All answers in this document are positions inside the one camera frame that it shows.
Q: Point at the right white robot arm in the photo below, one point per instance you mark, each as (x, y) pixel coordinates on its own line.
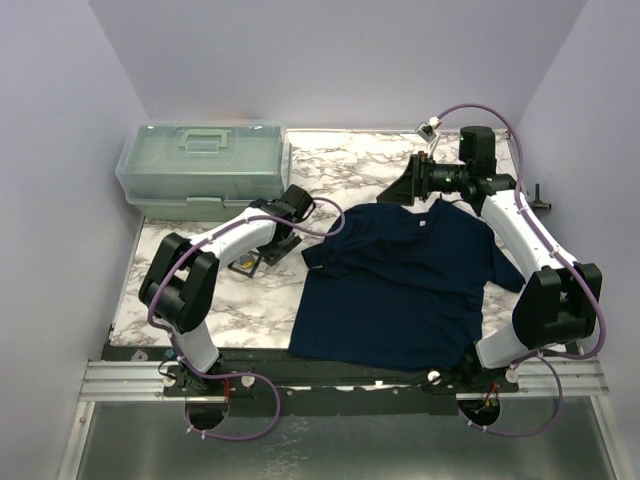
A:
(557, 305)

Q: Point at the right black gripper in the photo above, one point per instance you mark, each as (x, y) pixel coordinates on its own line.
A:
(414, 178)

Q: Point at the round colourful brooch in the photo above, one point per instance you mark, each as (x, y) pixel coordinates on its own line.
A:
(246, 261)

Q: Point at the translucent green storage box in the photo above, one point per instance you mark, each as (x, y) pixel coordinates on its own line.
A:
(203, 172)

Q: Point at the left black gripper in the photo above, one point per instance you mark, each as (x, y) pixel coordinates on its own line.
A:
(273, 254)

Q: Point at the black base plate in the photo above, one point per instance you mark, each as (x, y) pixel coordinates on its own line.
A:
(266, 378)

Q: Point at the navy blue t-shirt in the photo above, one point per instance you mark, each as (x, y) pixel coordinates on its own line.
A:
(399, 290)

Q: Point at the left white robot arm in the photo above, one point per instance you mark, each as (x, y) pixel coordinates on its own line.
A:
(178, 288)

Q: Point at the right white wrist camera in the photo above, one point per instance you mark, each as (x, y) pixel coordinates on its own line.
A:
(428, 131)

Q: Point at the aluminium mounting rail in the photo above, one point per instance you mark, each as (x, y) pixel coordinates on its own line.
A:
(141, 382)

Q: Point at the black clamp tool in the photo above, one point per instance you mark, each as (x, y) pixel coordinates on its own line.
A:
(537, 204)

